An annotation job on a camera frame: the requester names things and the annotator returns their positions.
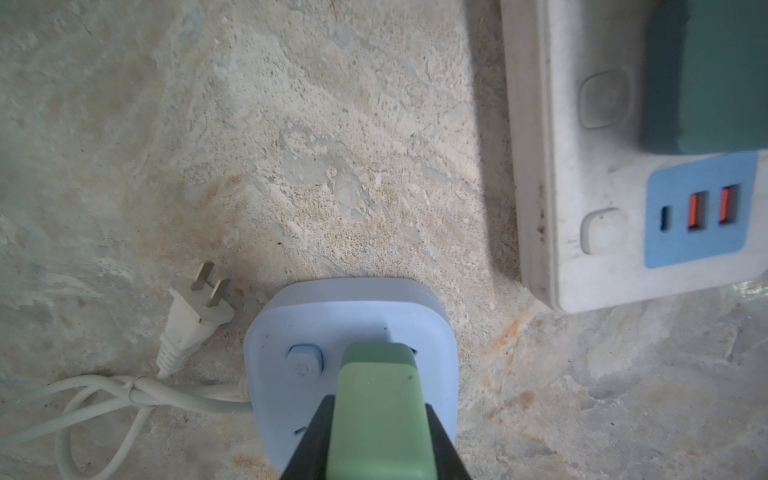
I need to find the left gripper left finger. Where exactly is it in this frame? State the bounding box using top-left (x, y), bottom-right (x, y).
top-left (280, 395), bottom-right (335, 480)

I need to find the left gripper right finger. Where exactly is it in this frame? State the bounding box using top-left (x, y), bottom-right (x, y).
top-left (426, 404), bottom-right (471, 480)

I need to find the green charger plug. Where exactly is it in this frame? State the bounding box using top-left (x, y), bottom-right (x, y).
top-left (326, 342), bottom-right (438, 479)

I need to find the white multicolour power strip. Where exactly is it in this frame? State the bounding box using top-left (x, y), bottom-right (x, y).
top-left (501, 1), bottom-right (767, 313)

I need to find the teal charger plug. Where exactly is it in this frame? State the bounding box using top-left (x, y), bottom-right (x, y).
top-left (641, 1), bottom-right (767, 155)

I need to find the blue square socket cube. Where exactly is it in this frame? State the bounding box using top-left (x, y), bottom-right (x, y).
top-left (243, 277), bottom-right (459, 470)

